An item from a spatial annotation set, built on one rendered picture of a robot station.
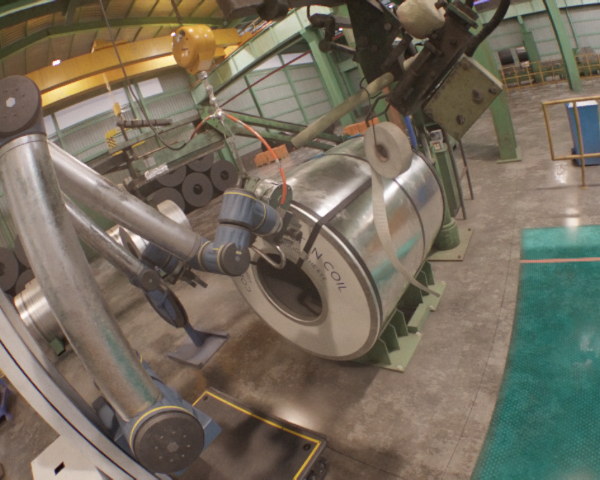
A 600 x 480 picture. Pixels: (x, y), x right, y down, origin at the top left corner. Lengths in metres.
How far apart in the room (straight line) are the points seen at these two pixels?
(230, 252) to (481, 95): 0.78
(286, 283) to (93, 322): 1.61
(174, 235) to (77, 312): 0.44
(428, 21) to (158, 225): 0.93
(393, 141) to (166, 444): 0.95
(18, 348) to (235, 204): 0.84
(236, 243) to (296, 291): 1.28
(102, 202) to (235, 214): 0.40
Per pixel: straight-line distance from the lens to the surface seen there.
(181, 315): 2.94
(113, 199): 0.95
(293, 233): 1.22
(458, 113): 0.80
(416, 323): 2.30
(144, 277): 1.51
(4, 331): 1.08
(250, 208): 0.94
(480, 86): 0.79
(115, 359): 0.75
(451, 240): 3.14
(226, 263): 0.89
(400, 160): 0.83
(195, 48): 1.35
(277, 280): 2.10
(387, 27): 0.90
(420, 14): 0.80
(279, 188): 1.26
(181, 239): 1.00
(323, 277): 1.55
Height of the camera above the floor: 1.60
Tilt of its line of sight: 20 degrees down
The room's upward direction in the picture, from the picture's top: 23 degrees counter-clockwise
